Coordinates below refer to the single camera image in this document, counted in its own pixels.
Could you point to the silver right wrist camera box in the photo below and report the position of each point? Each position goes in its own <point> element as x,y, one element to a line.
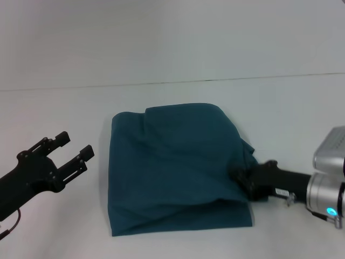
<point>330,151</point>

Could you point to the teal blue printed t-shirt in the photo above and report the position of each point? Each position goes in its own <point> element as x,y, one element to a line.
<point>175,167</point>

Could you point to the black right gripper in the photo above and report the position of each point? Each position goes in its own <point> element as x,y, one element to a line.
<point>275,183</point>

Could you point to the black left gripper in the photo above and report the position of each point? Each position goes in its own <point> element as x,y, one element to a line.
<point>29,178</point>

